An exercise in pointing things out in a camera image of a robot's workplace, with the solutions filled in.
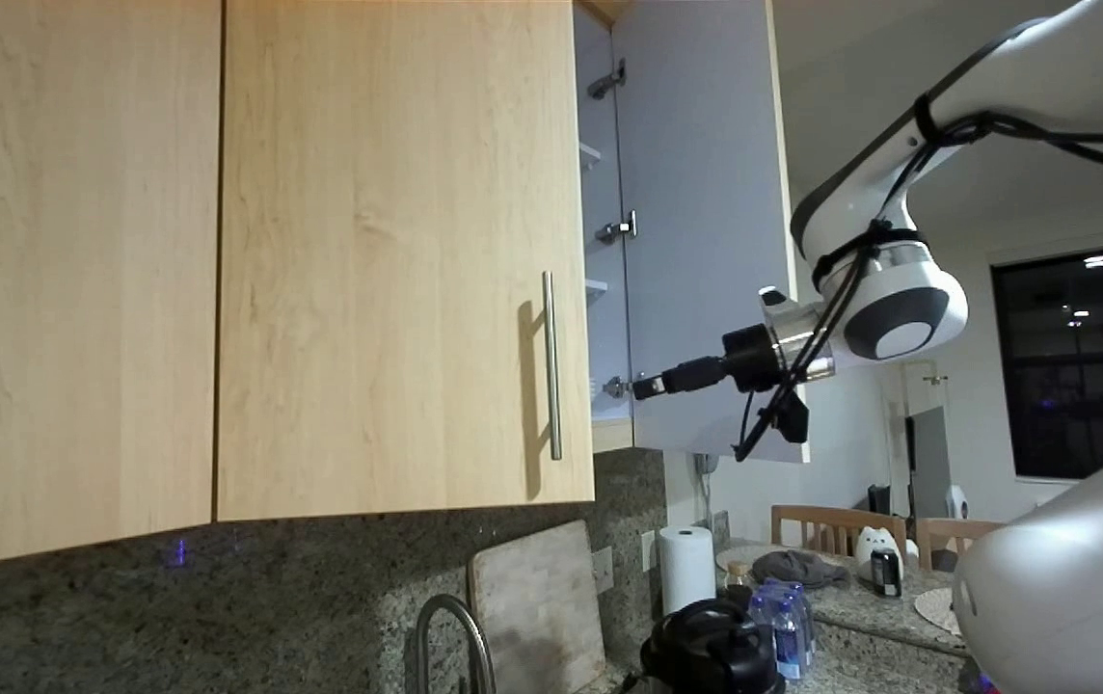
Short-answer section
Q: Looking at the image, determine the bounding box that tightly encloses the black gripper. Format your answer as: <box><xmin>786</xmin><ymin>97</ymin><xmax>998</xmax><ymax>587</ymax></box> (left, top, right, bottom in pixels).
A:
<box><xmin>633</xmin><ymin>319</ymin><xmax>777</xmax><ymax>406</ymax></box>

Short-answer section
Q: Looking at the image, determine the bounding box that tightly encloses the long steel bar door handle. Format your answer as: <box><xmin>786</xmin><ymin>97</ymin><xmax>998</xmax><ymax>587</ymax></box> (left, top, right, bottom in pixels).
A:
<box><xmin>532</xmin><ymin>264</ymin><xmax>569</xmax><ymax>465</ymax></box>

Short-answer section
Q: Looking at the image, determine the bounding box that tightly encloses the wooden cabinet door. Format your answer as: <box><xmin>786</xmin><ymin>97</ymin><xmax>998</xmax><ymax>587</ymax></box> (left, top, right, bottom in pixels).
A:
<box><xmin>0</xmin><ymin>0</ymin><xmax>222</xmax><ymax>575</ymax></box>
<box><xmin>214</xmin><ymin>0</ymin><xmax>596</xmax><ymax>525</ymax></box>

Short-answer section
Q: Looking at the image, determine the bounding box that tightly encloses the cabinet door white inside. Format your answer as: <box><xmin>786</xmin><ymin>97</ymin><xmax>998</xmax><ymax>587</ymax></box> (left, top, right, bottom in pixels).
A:
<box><xmin>609</xmin><ymin>0</ymin><xmax>813</xmax><ymax>463</ymax></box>

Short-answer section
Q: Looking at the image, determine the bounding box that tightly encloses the white paper towel roll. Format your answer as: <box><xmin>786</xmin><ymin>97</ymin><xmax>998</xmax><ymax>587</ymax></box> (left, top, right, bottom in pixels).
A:
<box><xmin>654</xmin><ymin>519</ymin><xmax>722</xmax><ymax>615</ymax></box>

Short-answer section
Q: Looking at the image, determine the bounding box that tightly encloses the wooden dining chair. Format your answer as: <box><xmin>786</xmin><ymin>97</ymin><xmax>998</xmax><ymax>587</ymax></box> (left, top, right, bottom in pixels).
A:
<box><xmin>915</xmin><ymin>512</ymin><xmax>1009</xmax><ymax>575</ymax></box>
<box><xmin>766</xmin><ymin>499</ymin><xmax>915</xmax><ymax>555</ymax></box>

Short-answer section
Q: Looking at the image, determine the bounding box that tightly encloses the grey bowl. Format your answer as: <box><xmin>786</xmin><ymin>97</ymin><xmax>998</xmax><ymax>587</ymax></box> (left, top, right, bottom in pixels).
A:
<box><xmin>743</xmin><ymin>548</ymin><xmax>851</xmax><ymax>593</ymax></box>

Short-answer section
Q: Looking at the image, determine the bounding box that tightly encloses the pale wooden cutting board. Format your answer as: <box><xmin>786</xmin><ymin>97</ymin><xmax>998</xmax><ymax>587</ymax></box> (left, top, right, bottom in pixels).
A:
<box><xmin>466</xmin><ymin>515</ymin><xmax>617</xmax><ymax>694</ymax></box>

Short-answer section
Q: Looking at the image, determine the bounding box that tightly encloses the black round appliance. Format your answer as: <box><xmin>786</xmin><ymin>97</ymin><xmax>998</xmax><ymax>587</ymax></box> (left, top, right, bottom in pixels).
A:
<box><xmin>637</xmin><ymin>596</ymin><xmax>789</xmax><ymax>694</ymax></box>

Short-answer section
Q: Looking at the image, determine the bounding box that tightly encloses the clear water bottle blue label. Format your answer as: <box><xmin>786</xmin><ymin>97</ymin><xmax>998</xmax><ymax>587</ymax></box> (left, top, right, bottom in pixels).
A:
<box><xmin>743</xmin><ymin>575</ymin><xmax>820</xmax><ymax>687</ymax></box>

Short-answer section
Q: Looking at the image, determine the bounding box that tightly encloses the white coffee maker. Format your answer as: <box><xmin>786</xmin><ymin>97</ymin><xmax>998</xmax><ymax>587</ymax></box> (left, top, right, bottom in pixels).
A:
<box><xmin>849</xmin><ymin>519</ymin><xmax>911</xmax><ymax>602</ymax></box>

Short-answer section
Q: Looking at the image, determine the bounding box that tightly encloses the steel kitchen faucet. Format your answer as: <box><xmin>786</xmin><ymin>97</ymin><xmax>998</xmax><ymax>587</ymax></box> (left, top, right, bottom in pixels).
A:
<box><xmin>410</xmin><ymin>588</ymin><xmax>500</xmax><ymax>694</ymax></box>

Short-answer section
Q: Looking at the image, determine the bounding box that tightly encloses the round pale placemat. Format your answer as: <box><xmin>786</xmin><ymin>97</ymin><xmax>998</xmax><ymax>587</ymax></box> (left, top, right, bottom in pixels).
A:
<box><xmin>911</xmin><ymin>583</ymin><xmax>971</xmax><ymax>645</ymax></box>

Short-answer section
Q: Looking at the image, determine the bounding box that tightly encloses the dark window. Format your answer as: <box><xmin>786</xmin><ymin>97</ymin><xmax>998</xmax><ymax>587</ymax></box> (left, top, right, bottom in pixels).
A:
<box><xmin>986</xmin><ymin>235</ymin><xmax>1103</xmax><ymax>483</ymax></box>

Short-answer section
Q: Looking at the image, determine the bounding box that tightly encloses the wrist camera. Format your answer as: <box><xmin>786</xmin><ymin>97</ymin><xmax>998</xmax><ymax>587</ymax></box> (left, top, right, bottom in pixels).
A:
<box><xmin>728</xmin><ymin>382</ymin><xmax>813</xmax><ymax>465</ymax></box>

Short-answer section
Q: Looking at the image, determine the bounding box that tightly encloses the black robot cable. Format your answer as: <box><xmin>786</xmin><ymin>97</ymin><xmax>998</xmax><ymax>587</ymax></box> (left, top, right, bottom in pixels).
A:
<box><xmin>728</xmin><ymin>91</ymin><xmax>1103</xmax><ymax>463</ymax></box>

